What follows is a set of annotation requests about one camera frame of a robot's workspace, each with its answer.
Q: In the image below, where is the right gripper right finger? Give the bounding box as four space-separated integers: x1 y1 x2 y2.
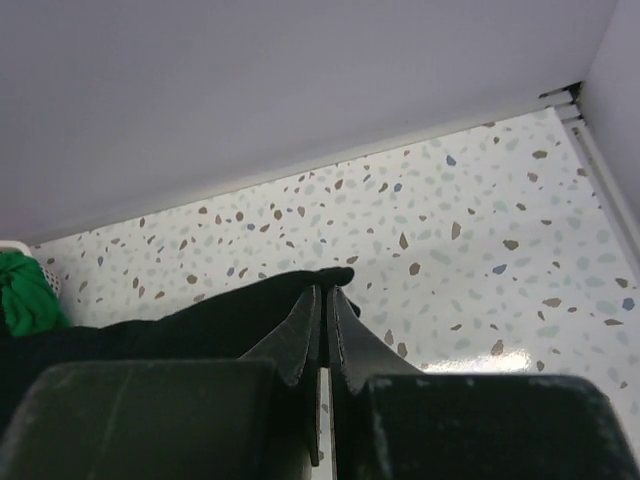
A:
326 288 428 479

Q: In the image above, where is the white laundry basket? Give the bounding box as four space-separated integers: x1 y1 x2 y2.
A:
0 240 62 298

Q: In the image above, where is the right side aluminium rail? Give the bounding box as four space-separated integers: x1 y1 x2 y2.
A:
537 82 639 279

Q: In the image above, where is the black t-shirt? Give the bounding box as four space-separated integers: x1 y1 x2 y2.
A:
1 267 355 410

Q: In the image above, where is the green t-shirt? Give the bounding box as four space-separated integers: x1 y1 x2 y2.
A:
1 251 71 337

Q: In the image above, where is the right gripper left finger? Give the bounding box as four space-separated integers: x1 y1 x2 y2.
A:
242 286 322 466

